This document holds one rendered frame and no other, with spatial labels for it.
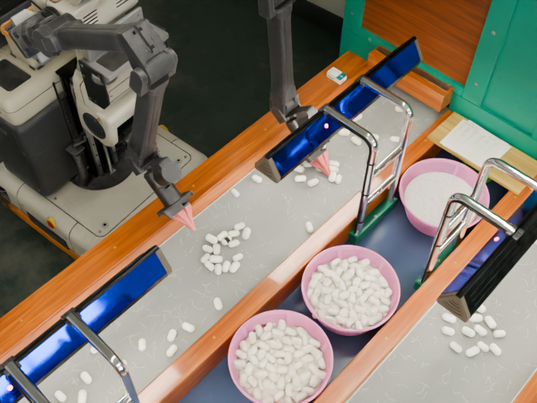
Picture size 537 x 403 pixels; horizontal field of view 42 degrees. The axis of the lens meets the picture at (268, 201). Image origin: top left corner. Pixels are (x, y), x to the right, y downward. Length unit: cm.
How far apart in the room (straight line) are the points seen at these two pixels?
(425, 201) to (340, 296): 44
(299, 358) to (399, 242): 51
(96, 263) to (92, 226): 69
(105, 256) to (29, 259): 103
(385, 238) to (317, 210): 22
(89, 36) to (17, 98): 74
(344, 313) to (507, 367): 43
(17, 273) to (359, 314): 155
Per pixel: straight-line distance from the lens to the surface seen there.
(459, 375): 189
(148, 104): 168
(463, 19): 220
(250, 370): 183
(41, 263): 298
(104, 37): 167
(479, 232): 210
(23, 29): 200
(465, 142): 228
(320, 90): 238
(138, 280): 157
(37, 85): 245
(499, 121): 230
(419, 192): 219
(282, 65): 197
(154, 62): 159
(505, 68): 220
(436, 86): 232
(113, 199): 274
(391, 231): 215
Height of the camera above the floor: 242
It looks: 53 degrees down
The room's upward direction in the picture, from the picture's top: 1 degrees clockwise
